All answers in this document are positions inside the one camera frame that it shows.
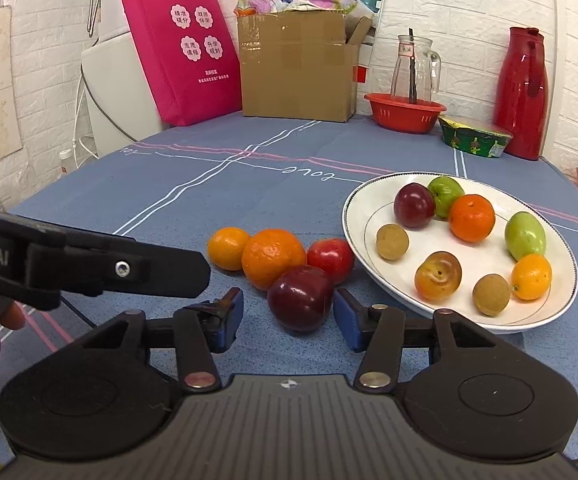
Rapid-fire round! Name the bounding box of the small orange citrus fruit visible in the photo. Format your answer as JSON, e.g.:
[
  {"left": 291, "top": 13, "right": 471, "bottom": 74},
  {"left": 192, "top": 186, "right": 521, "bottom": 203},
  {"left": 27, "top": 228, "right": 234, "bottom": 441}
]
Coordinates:
[
  {"left": 511, "top": 253, "right": 553, "bottom": 302},
  {"left": 207, "top": 227, "right": 251, "bottom": 272}
]

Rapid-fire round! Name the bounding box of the white water purifier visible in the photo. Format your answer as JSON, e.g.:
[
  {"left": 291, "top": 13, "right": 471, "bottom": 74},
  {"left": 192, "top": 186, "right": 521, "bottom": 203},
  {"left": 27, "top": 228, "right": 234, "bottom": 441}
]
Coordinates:
[{"left": 86, "top": 0, "right": 142, "bottom": 43}]

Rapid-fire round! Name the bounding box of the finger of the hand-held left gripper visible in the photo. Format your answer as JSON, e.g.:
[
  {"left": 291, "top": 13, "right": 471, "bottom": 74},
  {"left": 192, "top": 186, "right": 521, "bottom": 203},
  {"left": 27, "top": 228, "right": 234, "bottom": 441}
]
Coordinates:
[{"left": 26, "top": 231, "right": 213, "bottom": 311}]

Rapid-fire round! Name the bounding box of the pink tote bag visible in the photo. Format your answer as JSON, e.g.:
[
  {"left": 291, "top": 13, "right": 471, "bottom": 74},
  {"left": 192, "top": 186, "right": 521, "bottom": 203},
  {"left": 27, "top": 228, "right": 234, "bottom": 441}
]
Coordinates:
[{"left": 121, "top": 0, "right": 243, "bottom": 127}]

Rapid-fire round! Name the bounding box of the red plastic basket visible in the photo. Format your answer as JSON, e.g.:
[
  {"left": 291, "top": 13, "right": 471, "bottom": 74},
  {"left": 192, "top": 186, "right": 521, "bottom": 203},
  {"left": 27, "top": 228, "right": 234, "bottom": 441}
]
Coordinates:
[{"left": 364, "top": 92, "right": 448, "bottom": 135}]

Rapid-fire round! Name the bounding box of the blue striped tablecloth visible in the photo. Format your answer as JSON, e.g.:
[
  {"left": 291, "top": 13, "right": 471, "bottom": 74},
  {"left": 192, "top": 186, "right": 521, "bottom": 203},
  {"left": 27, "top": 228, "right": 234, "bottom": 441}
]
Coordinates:
[{"left": 0, "top": 112, "right": 578, "bottom": 466}]

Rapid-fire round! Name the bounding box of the white plate with blue rim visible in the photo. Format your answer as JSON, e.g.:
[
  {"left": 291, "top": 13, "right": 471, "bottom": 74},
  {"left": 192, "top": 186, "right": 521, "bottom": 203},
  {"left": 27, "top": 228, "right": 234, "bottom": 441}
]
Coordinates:
[{"left": 342, "top": 172, "right": 578, "bottom": 335}]

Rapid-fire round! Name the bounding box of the red thermos jug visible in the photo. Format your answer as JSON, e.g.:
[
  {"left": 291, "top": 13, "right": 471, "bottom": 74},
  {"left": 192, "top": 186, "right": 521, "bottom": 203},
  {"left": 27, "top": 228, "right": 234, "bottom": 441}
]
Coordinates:
[{"left": 492, "top": 26, "right": 550, "bottom": 162}]

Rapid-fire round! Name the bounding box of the red apple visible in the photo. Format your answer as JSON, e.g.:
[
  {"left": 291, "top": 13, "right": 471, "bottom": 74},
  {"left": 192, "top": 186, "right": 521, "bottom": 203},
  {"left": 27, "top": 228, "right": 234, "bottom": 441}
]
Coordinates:
[{"left": 307, "top": 238, "right": 355, "bottom": 286}]

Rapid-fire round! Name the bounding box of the small yellow-red plum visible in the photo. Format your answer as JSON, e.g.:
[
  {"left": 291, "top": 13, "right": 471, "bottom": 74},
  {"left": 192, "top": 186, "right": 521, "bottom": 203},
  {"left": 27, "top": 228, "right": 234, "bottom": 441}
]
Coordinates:
[{"left": 414, "top": 251, "right": 463, "bottom": 303}]

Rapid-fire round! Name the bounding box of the orange tangerine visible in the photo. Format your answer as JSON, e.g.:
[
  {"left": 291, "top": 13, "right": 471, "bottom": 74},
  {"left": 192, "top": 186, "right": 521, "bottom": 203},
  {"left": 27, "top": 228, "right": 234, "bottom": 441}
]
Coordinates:
[
  {"left": 448, "top": 194, "right": 496, "bottom": 243},
  {"left": 241, "top": 229, "right": 308, "bottom": 291}
]

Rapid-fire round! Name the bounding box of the glass pitcher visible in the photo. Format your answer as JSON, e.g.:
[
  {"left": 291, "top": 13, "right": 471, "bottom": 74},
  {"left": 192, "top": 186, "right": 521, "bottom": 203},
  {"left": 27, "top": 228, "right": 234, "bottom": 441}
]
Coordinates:
[{"left": 390, "top": 35, "right": 442, "bottom": 106}]

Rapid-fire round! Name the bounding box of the green instant noodle bowl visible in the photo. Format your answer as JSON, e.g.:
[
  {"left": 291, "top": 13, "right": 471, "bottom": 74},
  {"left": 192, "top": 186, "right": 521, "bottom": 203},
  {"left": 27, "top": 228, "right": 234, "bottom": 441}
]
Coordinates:
[{"left": 437, "top": 115, "right": 514, "bottom": 159}]

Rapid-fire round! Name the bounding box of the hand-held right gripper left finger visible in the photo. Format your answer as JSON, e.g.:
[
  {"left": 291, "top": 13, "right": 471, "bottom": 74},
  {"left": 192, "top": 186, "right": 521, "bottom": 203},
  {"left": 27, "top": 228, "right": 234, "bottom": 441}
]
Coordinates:
[{"left": 64, "top": 287, "right": 245, "bottom": 394}]

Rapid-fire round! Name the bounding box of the green apple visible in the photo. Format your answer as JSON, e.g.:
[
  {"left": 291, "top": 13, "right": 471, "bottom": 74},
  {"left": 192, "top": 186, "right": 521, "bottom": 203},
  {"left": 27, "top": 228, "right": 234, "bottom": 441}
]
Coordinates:
[{"left": 427, "top": 176, "right": 466, "bottom": 219}]

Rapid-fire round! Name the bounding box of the brown cardboard box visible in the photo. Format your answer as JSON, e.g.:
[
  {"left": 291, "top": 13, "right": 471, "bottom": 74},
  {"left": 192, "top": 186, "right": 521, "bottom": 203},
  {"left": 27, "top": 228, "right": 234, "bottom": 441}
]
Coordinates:
[{"left": 236, "top": 10, "right": 374, "bottom": 123}]

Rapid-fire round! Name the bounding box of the dark red plum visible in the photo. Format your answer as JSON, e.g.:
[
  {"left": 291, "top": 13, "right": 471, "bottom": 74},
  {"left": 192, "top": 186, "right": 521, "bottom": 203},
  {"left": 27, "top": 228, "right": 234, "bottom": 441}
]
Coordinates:
[
  {"left": 394, "top": 182, "right": 436, "bottom": 230},
  {"left": 267, "top": 266, "right": 335, "bottom": 333}
]

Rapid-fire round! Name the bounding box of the oval green jujube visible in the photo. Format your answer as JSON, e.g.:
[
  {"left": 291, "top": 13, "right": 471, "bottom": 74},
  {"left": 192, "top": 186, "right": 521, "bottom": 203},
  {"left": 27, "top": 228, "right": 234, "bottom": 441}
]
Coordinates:
[{"left": 505, "top": 211, "right": 547, "bottom": 262}]

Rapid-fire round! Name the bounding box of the dark long spoon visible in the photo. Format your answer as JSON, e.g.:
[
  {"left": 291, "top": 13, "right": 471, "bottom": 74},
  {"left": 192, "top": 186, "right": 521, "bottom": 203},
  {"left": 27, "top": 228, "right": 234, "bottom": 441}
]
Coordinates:
[{"left": 408, "top": 28, "right": 419, "bottom": 103}]

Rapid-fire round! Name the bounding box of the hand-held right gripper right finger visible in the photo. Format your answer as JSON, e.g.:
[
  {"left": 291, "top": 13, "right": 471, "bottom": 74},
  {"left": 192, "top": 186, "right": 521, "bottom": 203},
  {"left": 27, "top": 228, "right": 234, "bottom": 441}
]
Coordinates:
[{"left": 334, "top": 288, "right": 520, "bottom": 394}]

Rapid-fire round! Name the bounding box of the brown kiwi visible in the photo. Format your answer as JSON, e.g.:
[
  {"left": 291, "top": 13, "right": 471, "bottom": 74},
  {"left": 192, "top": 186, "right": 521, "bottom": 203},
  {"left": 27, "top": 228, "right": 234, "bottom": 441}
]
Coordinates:
[
  {"left": 376, "top": 223, "right": 410, "bottom": 261},
  {"left": 472, "top": 273, "right": 512, "bottom": 317}
]

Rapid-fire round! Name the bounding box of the white appliance cabinet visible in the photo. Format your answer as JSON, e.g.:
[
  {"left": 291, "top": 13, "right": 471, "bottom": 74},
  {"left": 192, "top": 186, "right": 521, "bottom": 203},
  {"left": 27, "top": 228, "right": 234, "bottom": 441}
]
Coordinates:
[{"left": 80, "top": 30, "right": 170, "bottom": 158}]

